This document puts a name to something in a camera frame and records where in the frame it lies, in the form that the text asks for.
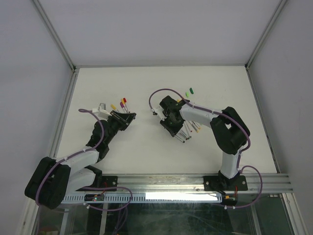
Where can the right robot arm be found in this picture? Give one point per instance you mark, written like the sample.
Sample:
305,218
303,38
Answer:
230,132

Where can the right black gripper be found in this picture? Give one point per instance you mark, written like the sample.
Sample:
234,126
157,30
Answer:
173,130

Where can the yellow pen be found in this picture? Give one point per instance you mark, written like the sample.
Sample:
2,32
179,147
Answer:
195,126

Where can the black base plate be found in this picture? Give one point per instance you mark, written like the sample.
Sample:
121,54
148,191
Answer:
219,183
106,183

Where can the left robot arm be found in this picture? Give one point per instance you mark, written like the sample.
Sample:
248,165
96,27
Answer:
53,179

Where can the white slotted cable duct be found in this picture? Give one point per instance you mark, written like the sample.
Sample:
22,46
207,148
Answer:
149,197

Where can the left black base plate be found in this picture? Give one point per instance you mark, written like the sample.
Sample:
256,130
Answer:
106,183

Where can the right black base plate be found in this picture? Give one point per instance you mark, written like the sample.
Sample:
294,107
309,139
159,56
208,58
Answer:
219,183

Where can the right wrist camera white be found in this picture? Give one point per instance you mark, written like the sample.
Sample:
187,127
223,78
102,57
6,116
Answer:
158,112

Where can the aluminium front rail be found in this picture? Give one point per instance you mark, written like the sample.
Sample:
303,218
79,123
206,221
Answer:
269,183

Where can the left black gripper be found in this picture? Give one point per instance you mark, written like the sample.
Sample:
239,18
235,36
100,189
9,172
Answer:
123,119

